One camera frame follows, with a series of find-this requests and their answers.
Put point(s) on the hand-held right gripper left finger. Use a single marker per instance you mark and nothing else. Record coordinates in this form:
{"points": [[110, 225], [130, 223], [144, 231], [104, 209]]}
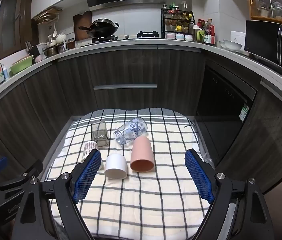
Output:
{"points": [[86, 177]]}

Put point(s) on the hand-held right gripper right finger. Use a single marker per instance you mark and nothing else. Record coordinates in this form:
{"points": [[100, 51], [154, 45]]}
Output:
{"points": [[199, 177]]}

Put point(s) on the pink cup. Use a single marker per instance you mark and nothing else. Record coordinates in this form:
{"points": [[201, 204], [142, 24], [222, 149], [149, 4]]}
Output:
{"points": [[141, 152]]}

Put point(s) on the dotted pattern cup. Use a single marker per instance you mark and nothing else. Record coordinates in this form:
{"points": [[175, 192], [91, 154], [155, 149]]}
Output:
{"points": [[89, 146]]}

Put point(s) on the white cup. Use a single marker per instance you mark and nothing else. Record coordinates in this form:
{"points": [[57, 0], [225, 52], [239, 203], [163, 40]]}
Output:
{"points": [[116, 165]]}

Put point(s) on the grey square glass cup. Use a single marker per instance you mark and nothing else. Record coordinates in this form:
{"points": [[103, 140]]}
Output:
{"points": [[100, 135]]}

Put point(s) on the black checked cream cloth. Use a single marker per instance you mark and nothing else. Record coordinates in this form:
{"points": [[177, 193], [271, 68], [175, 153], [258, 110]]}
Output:
{"points": [[143, 195]]}

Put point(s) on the clear blue-printed glass jar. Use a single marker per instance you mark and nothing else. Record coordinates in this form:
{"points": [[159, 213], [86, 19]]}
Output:
{"points": [[131, 130]]}

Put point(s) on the black built-in dishwasher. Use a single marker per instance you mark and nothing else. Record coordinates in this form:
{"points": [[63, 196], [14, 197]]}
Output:
{"points": [[221, 105]]}

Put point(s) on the green basin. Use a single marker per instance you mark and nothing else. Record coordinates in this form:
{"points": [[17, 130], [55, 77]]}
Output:
{"points": [[21, 66]]}

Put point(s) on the pink bowl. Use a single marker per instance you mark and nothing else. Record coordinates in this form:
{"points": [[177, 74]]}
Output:
{"points": [[40, 58]]}

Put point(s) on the dark wood base cabinets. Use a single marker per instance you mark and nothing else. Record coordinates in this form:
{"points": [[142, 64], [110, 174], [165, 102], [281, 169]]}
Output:
{"points": [[123, 67]]}

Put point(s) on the black knife block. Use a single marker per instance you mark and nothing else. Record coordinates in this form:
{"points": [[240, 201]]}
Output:
{"points": [[32, 50]]}

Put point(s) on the brown glass jar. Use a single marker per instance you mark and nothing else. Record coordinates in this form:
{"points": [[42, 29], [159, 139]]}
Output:
{"points": [[70, 44]]}

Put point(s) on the small white bowl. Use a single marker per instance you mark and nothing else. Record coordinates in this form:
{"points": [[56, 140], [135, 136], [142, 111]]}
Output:
{"points": [[221, 44]]}

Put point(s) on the large white bowl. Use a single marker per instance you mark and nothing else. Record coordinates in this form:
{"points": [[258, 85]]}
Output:
{"points": [[233, 45]]}

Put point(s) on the white seasoning jar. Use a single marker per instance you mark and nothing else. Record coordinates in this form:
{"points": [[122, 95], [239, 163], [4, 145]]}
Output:
{"points": [[188, 37]]}

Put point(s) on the white teapot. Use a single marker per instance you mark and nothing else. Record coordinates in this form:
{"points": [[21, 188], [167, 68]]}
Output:
{"points": [[61, 38]]}

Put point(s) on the brown door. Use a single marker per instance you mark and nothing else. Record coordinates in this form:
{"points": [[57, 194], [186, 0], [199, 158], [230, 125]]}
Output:
{"points": [[13, 22]]}

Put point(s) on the blue seasoning jar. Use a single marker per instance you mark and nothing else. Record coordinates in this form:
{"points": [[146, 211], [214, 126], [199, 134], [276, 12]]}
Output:
{"points": [[179, 36]]}

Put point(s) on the white ladle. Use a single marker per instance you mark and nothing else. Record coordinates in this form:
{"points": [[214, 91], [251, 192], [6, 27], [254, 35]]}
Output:
{"points": [[55, 31]]}

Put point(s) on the pink seasoning jar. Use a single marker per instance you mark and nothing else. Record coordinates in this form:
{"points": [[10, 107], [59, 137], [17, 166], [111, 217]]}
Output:
{"points": [[170, 36]]}

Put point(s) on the black gas hob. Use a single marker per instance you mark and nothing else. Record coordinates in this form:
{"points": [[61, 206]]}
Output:
{"points": [[131, 39]]}

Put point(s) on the white rice cooker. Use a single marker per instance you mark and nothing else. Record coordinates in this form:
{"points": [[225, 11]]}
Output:
{"points": [[238, 37]]}

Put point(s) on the cluster of sauce bottles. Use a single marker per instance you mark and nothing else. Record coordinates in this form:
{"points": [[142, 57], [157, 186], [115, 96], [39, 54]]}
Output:
{"points": [[207, 30]]}

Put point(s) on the black microwave oven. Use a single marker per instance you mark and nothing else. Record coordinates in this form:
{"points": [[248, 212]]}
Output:
{"points": [[261, 40]]}

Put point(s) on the black wok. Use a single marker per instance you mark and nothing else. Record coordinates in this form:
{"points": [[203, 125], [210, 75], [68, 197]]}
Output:
{"points": [[103, 27]]}

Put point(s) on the brown cutting board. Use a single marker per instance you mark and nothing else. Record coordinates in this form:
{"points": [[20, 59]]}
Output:
{"points": [[81, 21]]}

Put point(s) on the wooden hanging rack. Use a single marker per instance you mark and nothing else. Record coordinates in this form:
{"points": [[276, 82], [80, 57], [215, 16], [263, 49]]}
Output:
{"points": [[47, 15]]}

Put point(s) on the group of seasoning bottles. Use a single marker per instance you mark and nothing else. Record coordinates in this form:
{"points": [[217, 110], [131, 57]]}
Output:
{"points": [[183, 21]]}

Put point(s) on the black spice rack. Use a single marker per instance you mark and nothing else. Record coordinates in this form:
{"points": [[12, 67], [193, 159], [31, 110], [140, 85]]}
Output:
{"points": [[162, 22]]}

